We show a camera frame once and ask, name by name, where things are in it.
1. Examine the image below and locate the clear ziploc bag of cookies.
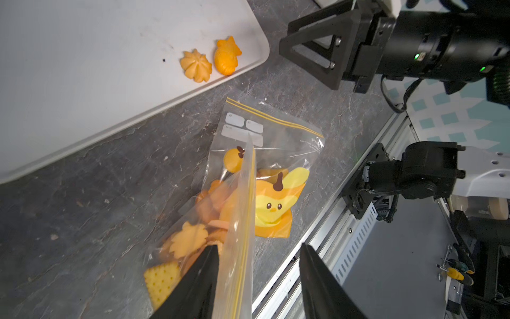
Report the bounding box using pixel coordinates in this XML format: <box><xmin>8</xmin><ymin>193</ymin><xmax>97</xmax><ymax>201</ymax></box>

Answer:
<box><xmin>143</xmin><ymin>142</ymin><xmax>256</xmax><ymax>318</ymax></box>

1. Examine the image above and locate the ziploc bag with yellow snack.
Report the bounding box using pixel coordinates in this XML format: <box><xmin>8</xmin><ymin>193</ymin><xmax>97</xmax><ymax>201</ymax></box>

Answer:
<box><xmin>196</xmin><ymin>97</ymin><xmax>325</xmax><ymax>239</ymax></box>

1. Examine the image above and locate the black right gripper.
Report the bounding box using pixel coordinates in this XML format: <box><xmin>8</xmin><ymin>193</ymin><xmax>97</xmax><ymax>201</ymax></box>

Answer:
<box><xmin>279</xmin><ymin>0</ymin><xmax>397</xmax><ymax>94</ymax></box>

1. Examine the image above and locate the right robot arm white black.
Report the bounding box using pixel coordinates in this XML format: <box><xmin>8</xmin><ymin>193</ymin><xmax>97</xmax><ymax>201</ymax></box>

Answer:
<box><xmin>280</xmin><ymin>1</ymin><xmax>509</xmax><ymax>222</ymax></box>

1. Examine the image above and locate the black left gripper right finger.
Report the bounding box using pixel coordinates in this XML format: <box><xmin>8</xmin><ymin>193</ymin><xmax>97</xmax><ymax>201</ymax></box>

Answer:
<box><xmin>300</xmin><ymin>243</ymin><xmax>366</xmax><ymax>319</ymax></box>

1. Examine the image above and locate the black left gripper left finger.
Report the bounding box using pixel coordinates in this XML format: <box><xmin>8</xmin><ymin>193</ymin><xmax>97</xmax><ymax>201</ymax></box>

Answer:
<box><xmin>151</xmin><ymin>245</ymin><xmax>219</xmax><ymax>319</ymax></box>

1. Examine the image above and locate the flower shaped cookie on tray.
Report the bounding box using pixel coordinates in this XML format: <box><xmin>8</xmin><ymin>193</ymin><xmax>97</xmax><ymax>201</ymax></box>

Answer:
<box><xmin>180</xmin><ymin>49</ymin><xmax>213</xmax><ymax>83</ymax></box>

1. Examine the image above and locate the orange fish shaped cookie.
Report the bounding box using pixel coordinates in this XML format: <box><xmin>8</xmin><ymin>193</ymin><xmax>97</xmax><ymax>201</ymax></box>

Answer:
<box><xmin>214</xmin><ymin>36</ymin><xmax>243</xmax><ymax>76</ymax></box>

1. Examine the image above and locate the white plastic tray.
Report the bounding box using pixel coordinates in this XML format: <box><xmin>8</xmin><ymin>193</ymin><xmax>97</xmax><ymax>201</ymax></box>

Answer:
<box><xmin>1</xmin><ymin>1</ymin><xmax>270</xmax><ymax>183</ymax></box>

